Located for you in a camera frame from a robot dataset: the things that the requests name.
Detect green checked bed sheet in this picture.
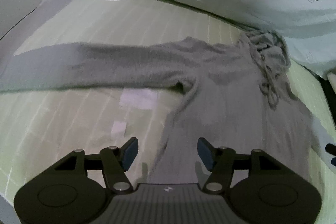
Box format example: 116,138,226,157
1,0,335,223

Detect grey hooded sweatshirt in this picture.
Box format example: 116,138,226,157
1,31,315,183

